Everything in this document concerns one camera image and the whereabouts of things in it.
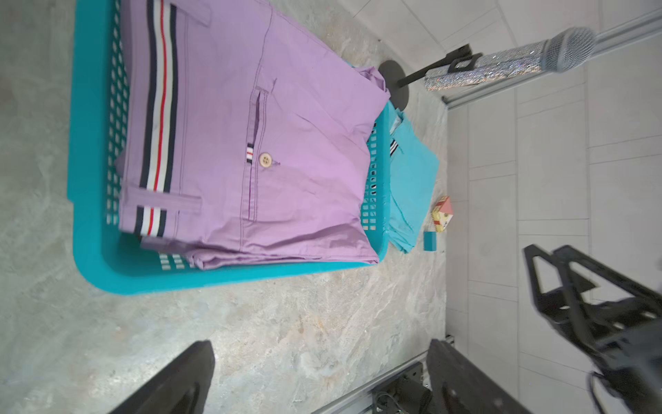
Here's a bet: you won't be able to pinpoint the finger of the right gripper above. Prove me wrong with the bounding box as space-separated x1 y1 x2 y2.
553 245 661 318
523 244 598 357

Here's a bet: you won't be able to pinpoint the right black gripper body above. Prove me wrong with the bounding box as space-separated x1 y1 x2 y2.
586 305 661 413

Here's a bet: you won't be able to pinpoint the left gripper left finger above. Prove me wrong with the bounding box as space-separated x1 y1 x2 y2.
111 340 215 414

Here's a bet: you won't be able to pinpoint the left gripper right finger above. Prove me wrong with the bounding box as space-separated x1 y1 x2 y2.
427 339 530 414

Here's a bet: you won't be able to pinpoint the teal pants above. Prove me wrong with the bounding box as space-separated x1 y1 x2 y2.
385 103 440 254

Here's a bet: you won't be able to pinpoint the teal plastic basket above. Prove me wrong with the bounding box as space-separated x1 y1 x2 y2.
67 1 359 295

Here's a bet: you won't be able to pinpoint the purple pants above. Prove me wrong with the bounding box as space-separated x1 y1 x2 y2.
119 1 390 270

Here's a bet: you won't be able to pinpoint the small teal block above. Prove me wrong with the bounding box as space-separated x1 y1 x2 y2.
423 231 438 252

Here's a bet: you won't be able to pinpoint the small pink house box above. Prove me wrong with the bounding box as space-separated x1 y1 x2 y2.
431 196 453 233

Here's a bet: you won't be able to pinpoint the glitter microphone on stand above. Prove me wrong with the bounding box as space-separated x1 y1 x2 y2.
379 27 598 110

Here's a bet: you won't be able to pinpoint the aluminium front rail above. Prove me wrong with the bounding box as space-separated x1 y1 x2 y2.
314 350 452 413

